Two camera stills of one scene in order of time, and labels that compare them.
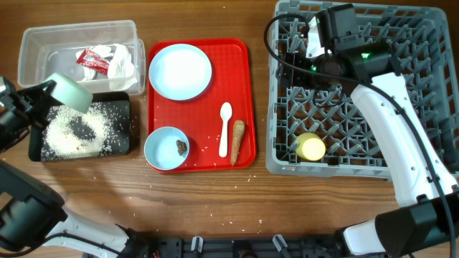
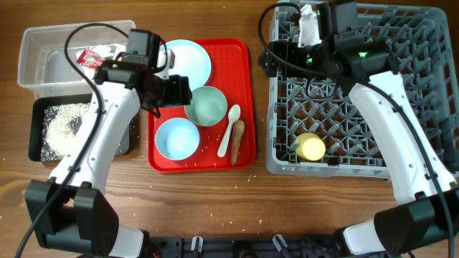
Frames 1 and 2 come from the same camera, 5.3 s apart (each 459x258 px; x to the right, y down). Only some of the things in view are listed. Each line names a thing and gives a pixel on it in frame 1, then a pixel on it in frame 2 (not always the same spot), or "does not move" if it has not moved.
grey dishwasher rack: x=321 y=131 does not move
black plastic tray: x=104 y=130 does not move
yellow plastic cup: x=310 y=147 does not move
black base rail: x=237 y=246 does not move
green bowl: x=69 y=93 -> x=208 y=107
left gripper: x=36 y=99 -> x=181 y=96
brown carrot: x=238 y=130 does not move
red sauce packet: x=90 y=60 does not move
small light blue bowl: x=161 y=148 -> x=177 y=139
